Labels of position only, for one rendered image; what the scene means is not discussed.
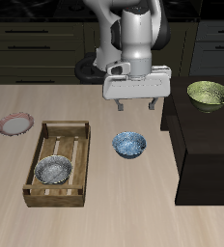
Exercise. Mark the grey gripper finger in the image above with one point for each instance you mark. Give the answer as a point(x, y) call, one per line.
point(119, 104)
point(153, 103)

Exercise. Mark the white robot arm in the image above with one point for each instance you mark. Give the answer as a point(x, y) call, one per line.
point(136, 35)

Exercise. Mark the blue bowl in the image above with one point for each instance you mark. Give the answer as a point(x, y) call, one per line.
point(129, 145)

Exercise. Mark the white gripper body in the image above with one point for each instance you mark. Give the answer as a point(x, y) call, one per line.
point(136, 87)

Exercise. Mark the dark kitchen cupboards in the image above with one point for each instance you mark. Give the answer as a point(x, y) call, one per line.
point(36, 41)

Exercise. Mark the dark wooden cabinet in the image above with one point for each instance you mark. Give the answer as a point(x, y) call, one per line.
point(201, 141)

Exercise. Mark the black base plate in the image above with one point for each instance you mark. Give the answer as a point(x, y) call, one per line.
point(86, 71)

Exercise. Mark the wooden slatted tray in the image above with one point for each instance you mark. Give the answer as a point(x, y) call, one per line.
point(57, 164)

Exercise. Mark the black bowl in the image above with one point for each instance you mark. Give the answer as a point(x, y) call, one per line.
point(52, 170)

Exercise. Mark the pink fluted dish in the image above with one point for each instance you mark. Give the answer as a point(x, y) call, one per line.
point(15, 124)

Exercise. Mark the green bowl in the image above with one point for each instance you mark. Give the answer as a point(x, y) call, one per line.
point(209, 96)

